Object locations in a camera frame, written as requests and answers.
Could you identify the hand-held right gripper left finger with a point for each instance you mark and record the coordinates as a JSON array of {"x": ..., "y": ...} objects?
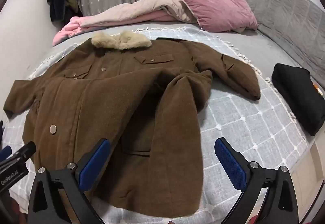
[{"x": 95, "y": 163}]

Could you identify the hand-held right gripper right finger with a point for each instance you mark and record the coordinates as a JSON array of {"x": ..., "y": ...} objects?
[{"x": 229, "y": 163}]

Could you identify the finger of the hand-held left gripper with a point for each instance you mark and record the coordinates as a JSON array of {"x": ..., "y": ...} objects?
[{"x": 24, "y": 151}]

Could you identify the brown coat with fur collar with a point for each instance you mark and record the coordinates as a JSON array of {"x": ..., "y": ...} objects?
[{"x": 101, "y": 99}]

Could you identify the blue-grey checked fringed blanket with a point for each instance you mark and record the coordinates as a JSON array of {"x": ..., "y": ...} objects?
[{"x": 241, "y": 122}]

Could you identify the black folded cloth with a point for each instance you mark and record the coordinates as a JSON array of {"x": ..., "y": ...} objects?
[{"x": 297, "y": 94}]

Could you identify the bed with grey sheet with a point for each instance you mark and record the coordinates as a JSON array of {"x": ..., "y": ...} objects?
[{"x": 256, "y": 46}]

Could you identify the pink pillow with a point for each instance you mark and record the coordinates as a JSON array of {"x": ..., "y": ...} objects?
[{"x": 218, "y": 9}]

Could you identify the beige and pink duvet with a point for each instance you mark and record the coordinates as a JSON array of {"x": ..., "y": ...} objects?
[{"x": 127, "y": 11}]

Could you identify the grey quilted headboard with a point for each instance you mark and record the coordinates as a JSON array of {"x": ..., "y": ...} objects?
[{"x": 284, "y": 6}]

